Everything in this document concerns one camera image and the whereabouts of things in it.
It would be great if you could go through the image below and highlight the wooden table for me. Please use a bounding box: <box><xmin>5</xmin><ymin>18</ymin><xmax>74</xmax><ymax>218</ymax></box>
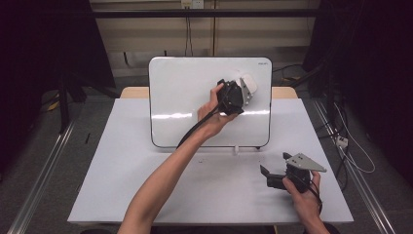
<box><xmin>119</xmin><ymin>85</ymin><xmax>299</xmax><ymax>100</ymax></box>

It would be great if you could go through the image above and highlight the white whiteboard eraser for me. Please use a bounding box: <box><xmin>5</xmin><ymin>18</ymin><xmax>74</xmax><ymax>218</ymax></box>
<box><xmin>241</xmin><ymin>73</ymin><xmax>258</xmax><ymax>98</ymax></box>

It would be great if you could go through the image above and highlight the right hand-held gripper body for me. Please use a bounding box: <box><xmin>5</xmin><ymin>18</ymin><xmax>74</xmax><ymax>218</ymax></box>
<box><xmin>266</xmin><ymin>152</ymin><xmax>327</xmax><ymax>194</ymax></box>

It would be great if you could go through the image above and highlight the person's right hand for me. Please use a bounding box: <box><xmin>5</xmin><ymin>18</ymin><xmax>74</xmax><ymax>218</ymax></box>
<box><xmin>282</xmin><ymin>171</ymin><xmax>323</xmax><ymax>226</ymax></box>

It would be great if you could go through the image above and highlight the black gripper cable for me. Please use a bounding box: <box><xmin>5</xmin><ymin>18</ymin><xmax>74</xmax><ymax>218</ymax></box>
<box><xmin>175</xmin><ymin>102</ymin><xmax>222</xmax><ymax>150</ymax></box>
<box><xmin>307</xmin><ymin>178</ymin><xmax>323</xmax><ymax>215</ymax></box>

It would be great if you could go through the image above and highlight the white power strip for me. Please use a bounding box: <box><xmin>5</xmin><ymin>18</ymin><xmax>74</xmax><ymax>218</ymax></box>
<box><xmin>335</xmin><ymin>135</ymin><xmax>350</xmax><ymax>149</ymax></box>

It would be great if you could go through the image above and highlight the person's left hand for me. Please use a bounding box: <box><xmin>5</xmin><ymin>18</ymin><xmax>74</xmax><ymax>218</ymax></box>
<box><xmin>197</xmin><ymin>82</ymin><xmax>241</xmax><ymax>139</ymax></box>

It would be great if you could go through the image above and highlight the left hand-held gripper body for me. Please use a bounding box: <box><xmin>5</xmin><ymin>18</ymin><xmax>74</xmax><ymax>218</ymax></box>
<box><xmin>216</xmin><ymin>77</ymin><xmax>253</xmax><ymax>117</ymax></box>

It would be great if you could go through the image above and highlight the black metal stand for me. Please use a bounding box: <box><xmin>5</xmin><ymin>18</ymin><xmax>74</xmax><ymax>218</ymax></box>
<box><xmin>57</xmin><ymin>71</ymin><xmax>88</xmax><ymax>135</ymax></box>

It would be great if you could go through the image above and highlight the black wall cable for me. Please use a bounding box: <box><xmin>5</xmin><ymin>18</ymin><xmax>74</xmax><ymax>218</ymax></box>
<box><xmin>184</xmin><ymin>8</ymin><xmax>194</xmax><ymax>58</ymax></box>

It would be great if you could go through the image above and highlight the metal floor rail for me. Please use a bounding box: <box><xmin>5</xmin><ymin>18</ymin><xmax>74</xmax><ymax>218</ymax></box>
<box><xmin>7</xmin><ymin>118</ymin><xmax>78</xmax><ymax>234</ymax></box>
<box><xmin>312</xmin><ymin>97</ymin><xmax>396</xmax><ymax>234</ymax></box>

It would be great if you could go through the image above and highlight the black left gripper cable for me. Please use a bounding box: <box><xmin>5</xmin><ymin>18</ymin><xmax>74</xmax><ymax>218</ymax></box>
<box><xmin>175</xmin><ymin>102</ymin><xmax>222</xmax><ymax>150</ymax></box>

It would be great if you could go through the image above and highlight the black horizontal bar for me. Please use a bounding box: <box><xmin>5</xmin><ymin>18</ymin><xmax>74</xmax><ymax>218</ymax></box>
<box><xmin>92</xmin><ymin>8</ymin><xmax>321</xmax><ymax>20</ymax></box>

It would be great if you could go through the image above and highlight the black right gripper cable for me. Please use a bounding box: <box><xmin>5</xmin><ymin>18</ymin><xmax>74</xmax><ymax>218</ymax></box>
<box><xmin>307</xmin><ymin>178</ymin><xmax>323</xmax><ymax>215</ymax></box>

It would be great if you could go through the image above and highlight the white floor cable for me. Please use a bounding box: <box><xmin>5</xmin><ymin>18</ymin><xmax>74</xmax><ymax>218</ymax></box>
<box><xmin>333</xmin><ymin>102</ymin><xmax>376</xmax><ymax>175</ymax></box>

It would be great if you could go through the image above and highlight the white whiteboard with red scribble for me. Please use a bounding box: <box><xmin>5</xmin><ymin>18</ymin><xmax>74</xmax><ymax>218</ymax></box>
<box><xmin>148</xmin><ymin>57</ymin><xmax>273</xmax><ymax>150</ymax></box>

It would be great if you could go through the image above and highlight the white wall outlet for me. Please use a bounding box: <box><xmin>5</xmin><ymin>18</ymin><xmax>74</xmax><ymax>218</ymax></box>
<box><xmin>180</xmin><ymin>0</ymin><xmax>206</xmax><ymax>10</ymax></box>

